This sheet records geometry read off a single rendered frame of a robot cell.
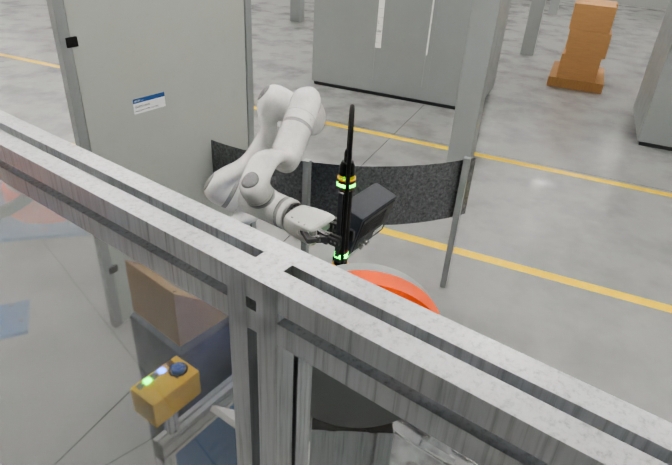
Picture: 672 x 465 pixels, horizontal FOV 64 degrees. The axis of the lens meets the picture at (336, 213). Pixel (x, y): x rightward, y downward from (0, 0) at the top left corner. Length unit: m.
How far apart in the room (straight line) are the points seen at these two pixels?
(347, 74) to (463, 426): 7.50
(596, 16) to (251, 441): 8.79
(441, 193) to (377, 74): 4.36
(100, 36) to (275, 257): 2.58
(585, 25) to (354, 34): 3.48
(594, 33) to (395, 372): 8.85
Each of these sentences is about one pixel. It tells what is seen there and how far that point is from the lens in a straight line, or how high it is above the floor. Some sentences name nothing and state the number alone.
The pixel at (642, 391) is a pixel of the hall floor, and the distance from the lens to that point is 3.56.
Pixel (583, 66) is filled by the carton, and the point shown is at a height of 0.36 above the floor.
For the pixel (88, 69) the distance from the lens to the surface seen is 2.85.
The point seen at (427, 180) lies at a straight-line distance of 3.27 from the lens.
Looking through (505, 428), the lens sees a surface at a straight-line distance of 0.26.
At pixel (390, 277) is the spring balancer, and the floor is 1.96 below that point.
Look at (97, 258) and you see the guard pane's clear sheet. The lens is 0.50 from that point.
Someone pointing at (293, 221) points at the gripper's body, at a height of 1.57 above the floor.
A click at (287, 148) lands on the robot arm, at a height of 1.67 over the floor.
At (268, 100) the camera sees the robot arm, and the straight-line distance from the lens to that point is 1.71.
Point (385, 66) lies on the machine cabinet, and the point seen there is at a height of 0.42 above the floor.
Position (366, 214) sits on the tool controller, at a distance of 2.04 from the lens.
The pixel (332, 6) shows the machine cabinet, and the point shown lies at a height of 1.09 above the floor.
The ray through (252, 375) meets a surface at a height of 1.97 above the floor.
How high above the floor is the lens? 2.24
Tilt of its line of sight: 30 degrees down
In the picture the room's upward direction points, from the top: 4 degrees clockwise
